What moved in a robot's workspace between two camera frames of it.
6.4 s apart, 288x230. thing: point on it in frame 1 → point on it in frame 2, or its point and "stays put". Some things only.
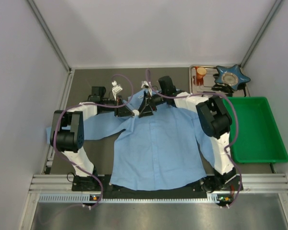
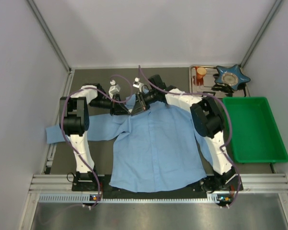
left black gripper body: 118,107 stays put
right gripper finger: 146,109 → 139,106
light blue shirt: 164,149 stays put
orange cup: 200,72 stays put
